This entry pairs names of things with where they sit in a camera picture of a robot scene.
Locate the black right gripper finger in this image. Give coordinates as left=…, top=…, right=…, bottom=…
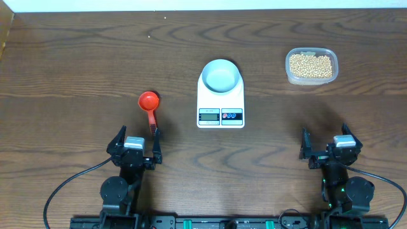
left=299, top=128, right=312, bottom=160
left=341, top=123, right=363, bottom=155

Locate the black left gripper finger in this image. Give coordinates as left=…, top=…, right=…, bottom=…
left=106, top=125, right=127, bottom=155
left=152, top=128, right=162, bottom=164

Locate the red plastic measuring scoop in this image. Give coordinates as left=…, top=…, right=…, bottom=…
left=138, top=91, right=160, bottom=135

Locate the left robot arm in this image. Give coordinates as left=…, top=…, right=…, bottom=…
left=99, top=126, right=162, bottom=229

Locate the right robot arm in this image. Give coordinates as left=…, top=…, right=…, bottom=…
left=300, top=124, right=375, bottom=228

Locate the white digital kitchen scale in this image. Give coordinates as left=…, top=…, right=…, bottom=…
left=196, top=73, right=245, bottom=128

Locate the light grey bowl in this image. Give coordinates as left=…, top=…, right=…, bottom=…
left=202, top=59, right=241, bottom=93

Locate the clear plastic container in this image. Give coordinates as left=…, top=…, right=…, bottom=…
left=285, top=47, right=339, bottom=86

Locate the pile of soybeans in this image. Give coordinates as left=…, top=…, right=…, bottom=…
left=289, top=54, right=333, bottom=78

